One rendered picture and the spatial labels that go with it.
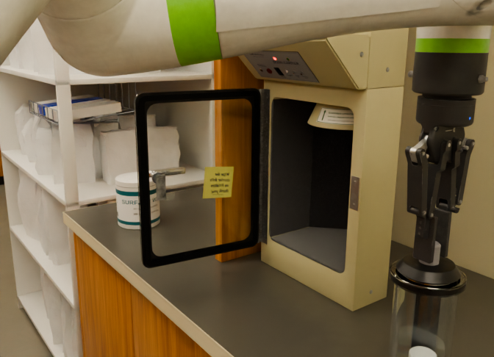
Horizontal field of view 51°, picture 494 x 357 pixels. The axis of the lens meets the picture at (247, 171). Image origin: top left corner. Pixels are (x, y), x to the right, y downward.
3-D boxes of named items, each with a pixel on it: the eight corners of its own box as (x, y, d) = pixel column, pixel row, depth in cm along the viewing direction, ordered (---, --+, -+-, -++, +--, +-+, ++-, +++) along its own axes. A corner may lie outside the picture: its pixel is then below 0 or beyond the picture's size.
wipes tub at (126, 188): (148, 213, 171) (147, 169, 167) (167, 224, 161) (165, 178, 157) (111, 220, 163) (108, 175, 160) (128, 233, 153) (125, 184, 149)
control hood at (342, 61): (263, 78, 123) (264, 34, 121) (367, 89, 98) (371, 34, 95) (223, 80, 117) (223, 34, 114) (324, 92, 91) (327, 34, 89)
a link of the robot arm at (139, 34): (12, 32, 46) (21, -68, 51) (66, 103, 58) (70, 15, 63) (212, 9, 46) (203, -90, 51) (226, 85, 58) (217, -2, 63)
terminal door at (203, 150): (258, 245, 132) (261, 87, 122) (142, 269, 117) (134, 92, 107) (256, 244, 132) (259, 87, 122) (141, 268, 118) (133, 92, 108)
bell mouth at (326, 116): (345, 116, 129) (346, 93, 128) (403, 125, 115) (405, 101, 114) (291, 122, 119) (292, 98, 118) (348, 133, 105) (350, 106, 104)
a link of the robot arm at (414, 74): (469, 53, 62) (509, 52, 67) (390, 51, 71) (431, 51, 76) (464, 103, 64) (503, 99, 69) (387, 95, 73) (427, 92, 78)
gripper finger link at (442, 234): (431, 208, 76) (434, 206, 77) (426, 251, 78) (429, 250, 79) (448, 213, 74) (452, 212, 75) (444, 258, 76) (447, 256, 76)
